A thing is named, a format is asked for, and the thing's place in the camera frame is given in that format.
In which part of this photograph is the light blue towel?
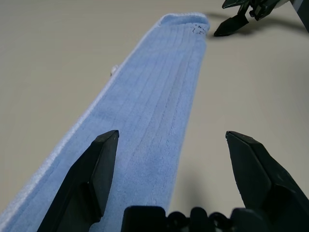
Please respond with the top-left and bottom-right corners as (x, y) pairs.
(0, 13), (210, 232)

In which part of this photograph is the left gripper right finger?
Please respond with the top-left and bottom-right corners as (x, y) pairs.
(225, 131), (309, 232)

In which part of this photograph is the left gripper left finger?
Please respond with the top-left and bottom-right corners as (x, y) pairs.
(36, 130), (120, 232)

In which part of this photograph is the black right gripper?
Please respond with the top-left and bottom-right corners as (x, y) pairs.
(213, 0), (281, 37)

